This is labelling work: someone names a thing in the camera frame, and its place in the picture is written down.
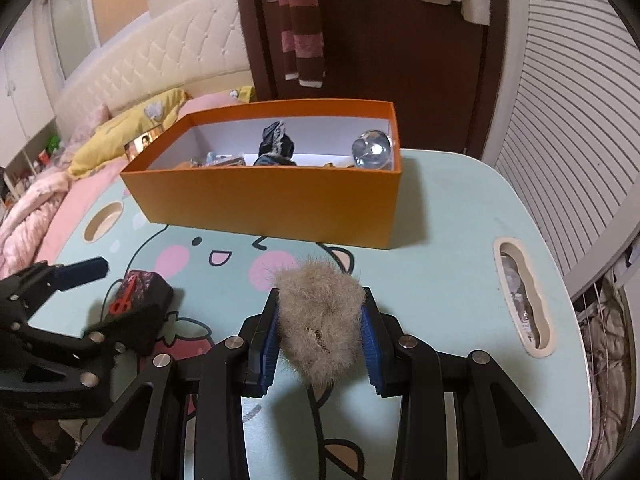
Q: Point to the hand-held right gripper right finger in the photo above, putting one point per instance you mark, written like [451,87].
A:
[370,350]

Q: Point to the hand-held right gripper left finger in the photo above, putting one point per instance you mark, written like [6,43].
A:
[270,345]

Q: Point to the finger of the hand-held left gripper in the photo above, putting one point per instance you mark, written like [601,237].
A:
[82,271]
[102,342]

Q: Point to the red hair clip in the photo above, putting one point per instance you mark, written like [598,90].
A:
[125,292]

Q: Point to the beige fluffy pom-pom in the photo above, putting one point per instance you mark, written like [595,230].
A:
[320,320]

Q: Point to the black pouch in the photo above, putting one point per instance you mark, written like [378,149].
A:
[150,295]

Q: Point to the orange cardboard box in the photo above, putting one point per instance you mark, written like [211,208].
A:
[260,205]

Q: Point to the silver cone ornament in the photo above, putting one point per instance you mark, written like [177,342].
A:
[371,150]

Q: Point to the smooth pink blanket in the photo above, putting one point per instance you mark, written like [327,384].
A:
[90,195]

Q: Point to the pink ruffled comforter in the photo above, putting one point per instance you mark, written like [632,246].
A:
[25,220]

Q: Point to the white shelf unit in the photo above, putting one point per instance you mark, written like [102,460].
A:
[30,165]

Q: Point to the large yellow cartoon pillow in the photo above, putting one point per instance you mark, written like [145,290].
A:
[115,135]

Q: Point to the smartphone with lit screen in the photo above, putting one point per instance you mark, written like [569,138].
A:
[142,144]

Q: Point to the pale pink pillow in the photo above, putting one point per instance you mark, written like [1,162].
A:
[87,125]

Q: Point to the white wardrobe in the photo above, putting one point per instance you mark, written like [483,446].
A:
[25,95]

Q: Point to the small yellow pillow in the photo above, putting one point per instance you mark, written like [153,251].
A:
[240,94]

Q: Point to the cream tufted headboard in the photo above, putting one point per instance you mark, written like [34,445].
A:
[165,45]

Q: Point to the pale crumpled bedding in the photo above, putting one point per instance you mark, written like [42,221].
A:
[610,370]

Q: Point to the dark brown door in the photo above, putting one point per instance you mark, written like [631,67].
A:
[410,70]

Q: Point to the white louvered door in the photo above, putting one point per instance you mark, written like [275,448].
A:
[575,110]

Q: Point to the brown pink striped scarf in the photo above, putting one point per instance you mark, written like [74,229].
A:
[300,25]

